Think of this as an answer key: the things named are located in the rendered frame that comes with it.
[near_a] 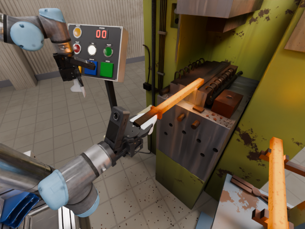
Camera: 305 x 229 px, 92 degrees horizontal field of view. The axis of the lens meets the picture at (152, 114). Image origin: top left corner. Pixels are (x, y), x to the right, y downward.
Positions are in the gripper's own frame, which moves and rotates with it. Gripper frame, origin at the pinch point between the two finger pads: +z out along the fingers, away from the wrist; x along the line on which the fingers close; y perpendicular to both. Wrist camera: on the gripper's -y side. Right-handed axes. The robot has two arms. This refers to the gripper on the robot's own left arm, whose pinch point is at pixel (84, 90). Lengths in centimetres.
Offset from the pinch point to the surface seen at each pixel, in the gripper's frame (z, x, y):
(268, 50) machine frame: -16, 33, -95
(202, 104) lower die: 0, 39, -47
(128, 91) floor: 93, -140, -70
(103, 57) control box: -12.7, -7.6, -14.7
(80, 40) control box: -19.5, -21.3, -6.7
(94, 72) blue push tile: -5.5, -7.1, -8.2
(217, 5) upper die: -37, 36, -45
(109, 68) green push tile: -8.2, -1.9, -15.5
